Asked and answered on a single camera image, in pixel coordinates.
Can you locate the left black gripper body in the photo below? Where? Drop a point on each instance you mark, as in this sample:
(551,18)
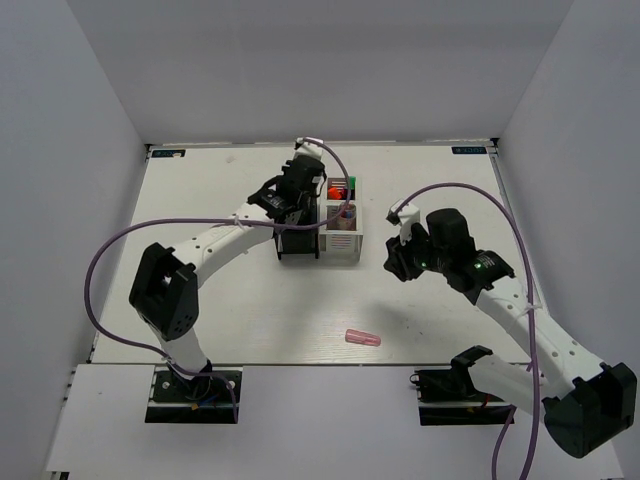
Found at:
(285,168)

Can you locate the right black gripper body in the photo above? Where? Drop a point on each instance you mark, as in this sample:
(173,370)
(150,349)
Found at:
(418,255)

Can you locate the orange cap black highlighter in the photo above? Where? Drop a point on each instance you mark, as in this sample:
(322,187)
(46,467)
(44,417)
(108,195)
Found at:
(335,193)

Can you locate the pink glue bottle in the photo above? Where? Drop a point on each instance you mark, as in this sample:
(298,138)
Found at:
(347,219)

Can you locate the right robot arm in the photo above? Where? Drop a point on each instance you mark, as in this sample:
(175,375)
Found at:
(584,401)

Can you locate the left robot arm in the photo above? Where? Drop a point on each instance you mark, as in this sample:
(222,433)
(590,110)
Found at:
(166,285)

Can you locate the black slotted organizer box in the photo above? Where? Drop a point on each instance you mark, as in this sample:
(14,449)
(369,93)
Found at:
(293,242)

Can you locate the white slotted organizer box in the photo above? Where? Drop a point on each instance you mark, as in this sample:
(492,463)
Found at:
(339,245)

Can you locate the right blue corner label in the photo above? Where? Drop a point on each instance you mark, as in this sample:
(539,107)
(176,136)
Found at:
(469,150)

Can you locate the blue corner label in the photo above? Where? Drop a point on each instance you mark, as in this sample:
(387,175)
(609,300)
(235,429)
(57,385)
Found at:
(168,153)
(469,150)

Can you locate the pink translucent case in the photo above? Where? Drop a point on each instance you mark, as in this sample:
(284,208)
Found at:
(362,338)

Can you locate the left blue corner label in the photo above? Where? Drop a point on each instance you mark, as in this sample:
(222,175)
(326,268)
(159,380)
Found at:
(168,153)

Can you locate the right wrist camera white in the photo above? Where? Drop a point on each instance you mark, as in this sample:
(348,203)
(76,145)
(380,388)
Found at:
(403,215)

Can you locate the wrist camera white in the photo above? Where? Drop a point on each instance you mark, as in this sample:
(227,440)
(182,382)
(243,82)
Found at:
(403,215)
(309,148)

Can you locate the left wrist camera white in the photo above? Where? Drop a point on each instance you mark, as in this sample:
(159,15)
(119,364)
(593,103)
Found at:
(309,148)

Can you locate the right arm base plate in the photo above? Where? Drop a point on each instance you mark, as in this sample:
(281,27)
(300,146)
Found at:
(441,404)

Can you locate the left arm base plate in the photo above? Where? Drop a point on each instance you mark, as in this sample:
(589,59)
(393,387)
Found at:
(207,401)

